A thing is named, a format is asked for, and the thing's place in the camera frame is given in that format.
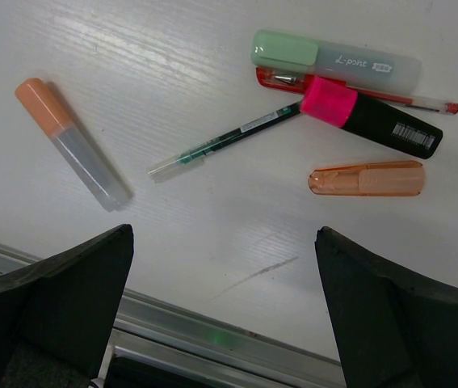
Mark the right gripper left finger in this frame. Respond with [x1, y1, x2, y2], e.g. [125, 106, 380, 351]
[0, 224, 134, 387]

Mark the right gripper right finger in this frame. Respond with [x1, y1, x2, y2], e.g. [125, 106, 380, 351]
[315, 227, 458, 387]

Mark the green ink pen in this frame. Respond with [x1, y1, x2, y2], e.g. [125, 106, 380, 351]
[149, 101, 300, 183]

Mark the orange cap clear highlighter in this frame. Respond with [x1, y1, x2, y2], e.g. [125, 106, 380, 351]
[15, 78, 131, 212]

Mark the orange translucent highlighter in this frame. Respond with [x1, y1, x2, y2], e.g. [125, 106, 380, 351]
[308, 160, 426, 197]

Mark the pink cap black highlighter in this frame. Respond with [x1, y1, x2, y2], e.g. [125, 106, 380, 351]
[300, 77, 443, 159]

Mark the mint L-point highlighter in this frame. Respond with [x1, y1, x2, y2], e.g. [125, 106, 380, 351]
[250, 30, 422, 94]

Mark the aluminium frame rail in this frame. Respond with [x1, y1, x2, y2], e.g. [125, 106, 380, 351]
[0, 245, 345, 387]

